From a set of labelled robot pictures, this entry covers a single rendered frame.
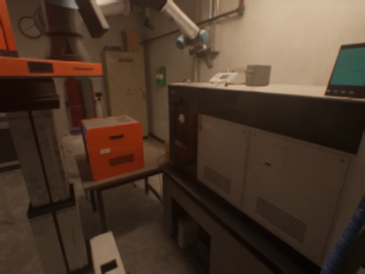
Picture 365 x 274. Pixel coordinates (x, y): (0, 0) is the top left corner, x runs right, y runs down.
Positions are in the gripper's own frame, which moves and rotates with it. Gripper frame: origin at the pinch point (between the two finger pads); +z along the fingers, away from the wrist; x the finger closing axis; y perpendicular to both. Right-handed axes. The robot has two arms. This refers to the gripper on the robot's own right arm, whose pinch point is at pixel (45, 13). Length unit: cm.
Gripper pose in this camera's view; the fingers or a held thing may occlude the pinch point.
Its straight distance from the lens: 29.5
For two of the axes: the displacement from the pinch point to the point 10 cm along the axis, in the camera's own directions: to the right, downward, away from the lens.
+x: -4.3, 4.0, -8.1
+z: 4.1, 8.9, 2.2
